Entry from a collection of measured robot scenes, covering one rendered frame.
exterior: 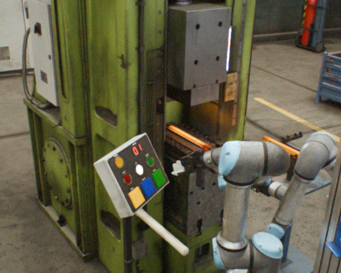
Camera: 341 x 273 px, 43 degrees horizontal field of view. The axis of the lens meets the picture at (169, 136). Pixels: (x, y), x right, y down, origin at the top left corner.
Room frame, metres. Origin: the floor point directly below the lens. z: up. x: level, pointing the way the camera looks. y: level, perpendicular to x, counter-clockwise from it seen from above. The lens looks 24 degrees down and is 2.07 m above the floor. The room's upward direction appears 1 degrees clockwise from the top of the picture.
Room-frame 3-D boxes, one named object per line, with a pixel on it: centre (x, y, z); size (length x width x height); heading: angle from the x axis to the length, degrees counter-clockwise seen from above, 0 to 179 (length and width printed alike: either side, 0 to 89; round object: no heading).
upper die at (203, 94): (2.38, -0.06, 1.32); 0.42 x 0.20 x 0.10; 37
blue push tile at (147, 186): (1.75, 0.10, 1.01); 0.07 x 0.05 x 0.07; 152
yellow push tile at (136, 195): (1.66, 0.15, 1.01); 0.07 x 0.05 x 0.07; 152
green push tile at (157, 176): (1.84, 0.05, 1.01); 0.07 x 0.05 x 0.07; 152
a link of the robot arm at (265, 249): (1.32, -0.37, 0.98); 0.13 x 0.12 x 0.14; 91
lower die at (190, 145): (2.38, -0.06, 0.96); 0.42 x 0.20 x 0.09; 37
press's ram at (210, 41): (2.41, -0.10, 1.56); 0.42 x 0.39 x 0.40; 37
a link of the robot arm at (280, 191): (1.75, -0.57, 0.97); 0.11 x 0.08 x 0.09; 37
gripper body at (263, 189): (1.87, -0.48, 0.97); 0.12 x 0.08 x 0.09; 37
